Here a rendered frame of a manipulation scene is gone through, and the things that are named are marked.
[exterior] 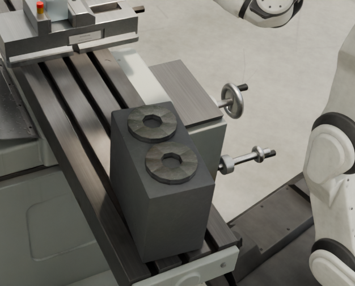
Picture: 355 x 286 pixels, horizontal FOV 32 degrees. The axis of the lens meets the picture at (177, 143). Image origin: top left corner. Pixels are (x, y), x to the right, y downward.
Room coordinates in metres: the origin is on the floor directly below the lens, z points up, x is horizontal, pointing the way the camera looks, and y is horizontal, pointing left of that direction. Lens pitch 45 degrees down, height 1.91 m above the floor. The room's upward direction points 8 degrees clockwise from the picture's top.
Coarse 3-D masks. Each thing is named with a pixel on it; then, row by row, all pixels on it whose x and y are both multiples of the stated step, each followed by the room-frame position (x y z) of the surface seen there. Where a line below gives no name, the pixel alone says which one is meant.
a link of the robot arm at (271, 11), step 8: (256, 0) 1.12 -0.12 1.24; (264, 0) 1.11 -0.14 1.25; (272, 0) 1.11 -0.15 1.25; (280, 0) 1.11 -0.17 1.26; (288, 0) 1.11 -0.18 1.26; (296, 0) 1.12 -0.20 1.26; (264, 8) 1.10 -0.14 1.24; (272, 8) 1.10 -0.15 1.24; (280, 8) 1.10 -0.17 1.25; (288, 8) 1.10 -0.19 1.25; (296, 8) 1.20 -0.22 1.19
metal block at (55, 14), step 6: (42, 0) 1.27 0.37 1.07; (48, 0) 1.25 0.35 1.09; (54, 0) 1.25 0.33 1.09; (60, 0) 1.26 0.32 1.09; (66, 0) 1.27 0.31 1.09; (48, 6) 1.24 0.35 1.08; (54, 6) 1.25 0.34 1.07; (60, 6) 1.26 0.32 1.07; (66, 6) 1.27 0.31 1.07; (48, 12) 1.24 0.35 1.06; (54, 12) 1.25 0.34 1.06; (60, 12) 1.26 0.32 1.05; (66, 12) 1.27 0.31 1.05; (54, 18) 1.25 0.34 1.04; (60, 18) 1.26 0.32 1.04; (66, 18) 1.27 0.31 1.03
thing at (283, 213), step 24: (288, 192) 1.20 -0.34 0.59; (240, 216) 1.09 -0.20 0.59; (264, 216) 1.10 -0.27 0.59; (288, 216) 1.11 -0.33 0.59; (312, 216) 1.12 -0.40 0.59; (240, 240) 0.97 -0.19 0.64; (264, 240) 1.02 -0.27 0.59; (288, 240) 1.04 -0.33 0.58; (312, 240) 1.06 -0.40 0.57; (240, 264) 0.92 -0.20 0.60; (264, 264) 0.96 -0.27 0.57; (288, 264) 0.97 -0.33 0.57
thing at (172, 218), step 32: (128, 128) 0.79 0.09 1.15; (160, 128) 0.80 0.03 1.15; (128, 160) 0.74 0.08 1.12; (160, 160) 0.72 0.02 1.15; (192, 160) 0.73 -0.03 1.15; (128, 192) 0.73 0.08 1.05; (160, 192) 0.66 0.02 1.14; (192, 192) 0.68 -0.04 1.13; (128, 224) 0.72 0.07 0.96; (160, 224) 0.66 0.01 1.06; (192, 224) 0.68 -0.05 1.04; (160, 256) 0.66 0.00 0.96
